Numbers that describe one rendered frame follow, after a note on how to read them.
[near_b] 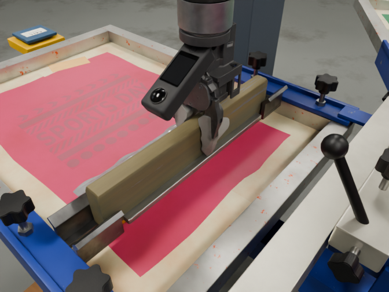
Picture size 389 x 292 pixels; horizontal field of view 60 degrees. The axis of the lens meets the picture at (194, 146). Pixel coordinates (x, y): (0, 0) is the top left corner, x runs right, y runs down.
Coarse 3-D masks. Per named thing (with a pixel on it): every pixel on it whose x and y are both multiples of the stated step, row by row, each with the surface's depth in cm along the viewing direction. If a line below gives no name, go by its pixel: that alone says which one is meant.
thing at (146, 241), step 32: (0, 96) 80; (32, 96) 80; (0, 128) 71; (32, 160) 63; (96, 160) 63; (64, 192) 57; (192, 192) 57; (224, 192) 57; (128, 224) 52; (160, 224) 52; (192, 224) 52; (128, 256) 48; (160, 256) 48
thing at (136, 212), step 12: (252, 120) 66; (240, 132) 63; (216, 144) 60; (228, 144) 62; (204, 156) 58; (192, 168) 56; (168, 180) 54; (180, 180) 54; (156, 192) 52; (168, 192) 53; (144, 204) 50; (132, 216) 48
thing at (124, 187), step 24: (240, 96) 61; (264, 96) 68; (192, 120) 55; (240, 120) 64; (168, 144) 50; (192, 144) 54; (120, 168) 46; (144, 168) 47; (168, 168) 52; (96, 192) 43; (120, 192) 46; (144, 192) 50; (96, 216) 47
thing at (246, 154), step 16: (96, 64) 93; (112, 64) 93; (128, 64) 93; (64, 80) 86; (80, 80) 86; (96, 80) 86; (144, 80) 86; (144, 128) 71; (160, 128) 71; (256, 128) 71; (272, 128) 71; (240, 144) 67; (256, 144) 67; (272, 144) 67; (224, 160) 63; (240, 160) 63; (256, 160) 63; (208, 176) 60; (224, 176) 60; (240, 176) 60
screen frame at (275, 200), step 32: (96, 32) 102; (128, 32) 102; (0, 64) 86; (32, 64) 89; (320, 128) 69; (352, 128) 68; (320, 160) 58; (0, 192) 52; (288, 192) 52; (256, 224) 48; (224, 256) 44; (192, 288) 40
